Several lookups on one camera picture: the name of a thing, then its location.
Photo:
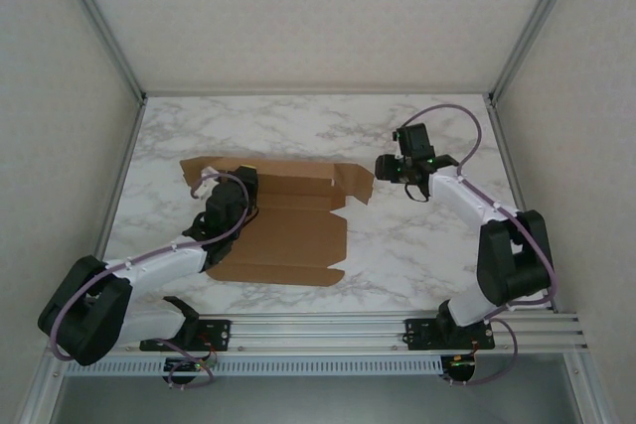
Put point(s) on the brown cardboard box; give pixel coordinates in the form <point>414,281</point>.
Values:
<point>293,240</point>

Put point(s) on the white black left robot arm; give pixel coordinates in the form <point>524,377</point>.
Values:
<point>159,265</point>

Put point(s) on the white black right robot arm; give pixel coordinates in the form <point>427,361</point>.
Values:
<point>462,200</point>

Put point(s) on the left controller board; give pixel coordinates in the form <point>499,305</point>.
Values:
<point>181,367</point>

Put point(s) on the controller board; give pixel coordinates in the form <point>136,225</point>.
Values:
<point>462,362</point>
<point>181,367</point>

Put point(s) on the right controller board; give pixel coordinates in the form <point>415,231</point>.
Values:
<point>462,362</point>

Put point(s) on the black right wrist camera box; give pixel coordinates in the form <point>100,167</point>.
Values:
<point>416,140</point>

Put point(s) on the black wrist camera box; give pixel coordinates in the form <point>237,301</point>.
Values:
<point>416,140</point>
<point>222,199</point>

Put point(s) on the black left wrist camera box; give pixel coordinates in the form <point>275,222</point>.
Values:
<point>222,199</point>

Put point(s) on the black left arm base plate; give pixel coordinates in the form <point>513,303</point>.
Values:
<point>218,334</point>

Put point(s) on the aluminium right side rail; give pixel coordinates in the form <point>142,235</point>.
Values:
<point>517,181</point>

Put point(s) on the aluminium left side rail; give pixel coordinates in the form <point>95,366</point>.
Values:
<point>111,200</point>

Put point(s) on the aluminium mounting rail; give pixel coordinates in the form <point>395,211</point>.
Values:
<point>318,332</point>

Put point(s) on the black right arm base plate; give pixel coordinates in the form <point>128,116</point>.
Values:
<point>422,334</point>

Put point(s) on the aluminium right corner post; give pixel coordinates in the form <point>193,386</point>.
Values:
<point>534,22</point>

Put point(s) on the aluminium corner post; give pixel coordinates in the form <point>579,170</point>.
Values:
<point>102,27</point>
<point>534,22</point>

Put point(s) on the aluminium left corner post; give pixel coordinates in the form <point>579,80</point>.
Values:
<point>102,27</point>

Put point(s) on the aluminium frame leg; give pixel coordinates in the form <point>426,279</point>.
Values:
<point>42,389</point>
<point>586,389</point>

